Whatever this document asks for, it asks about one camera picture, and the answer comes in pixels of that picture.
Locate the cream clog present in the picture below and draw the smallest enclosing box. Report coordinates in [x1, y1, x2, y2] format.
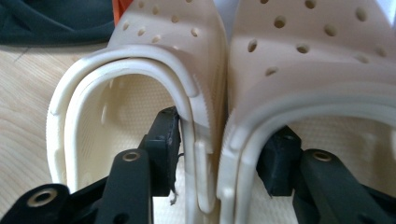
[216, 0, 396, 224]
[46, 0, 230, 224]

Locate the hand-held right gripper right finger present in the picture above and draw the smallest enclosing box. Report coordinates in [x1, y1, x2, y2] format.
[255, 125, 303, 198]

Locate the black flip-flop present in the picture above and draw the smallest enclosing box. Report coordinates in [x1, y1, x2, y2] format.
[0, 0, 115, 47]

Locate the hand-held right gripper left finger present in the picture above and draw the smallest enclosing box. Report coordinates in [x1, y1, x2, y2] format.
[138, 105, 182, 198]

